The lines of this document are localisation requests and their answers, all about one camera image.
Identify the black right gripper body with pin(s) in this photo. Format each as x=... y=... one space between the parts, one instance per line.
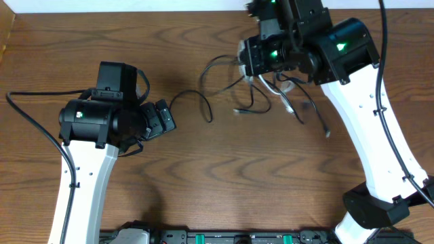
x=275 y=53

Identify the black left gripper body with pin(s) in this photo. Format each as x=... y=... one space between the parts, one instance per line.
x=161 y=115

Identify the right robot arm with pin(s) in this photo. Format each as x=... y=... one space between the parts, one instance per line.
x=344 y=62

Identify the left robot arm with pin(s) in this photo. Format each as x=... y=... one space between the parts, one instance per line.
x=96 y=129

